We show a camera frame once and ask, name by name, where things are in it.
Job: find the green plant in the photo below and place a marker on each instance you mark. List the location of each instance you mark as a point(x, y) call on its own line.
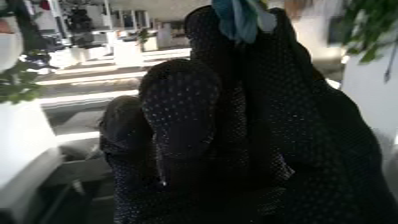
point(16, 85)
point(370, 23)

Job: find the blue flower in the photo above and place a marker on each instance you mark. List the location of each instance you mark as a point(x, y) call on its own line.
point(237, 18)

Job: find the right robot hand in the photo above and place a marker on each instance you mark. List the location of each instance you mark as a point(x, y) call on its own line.
point(249, 140)

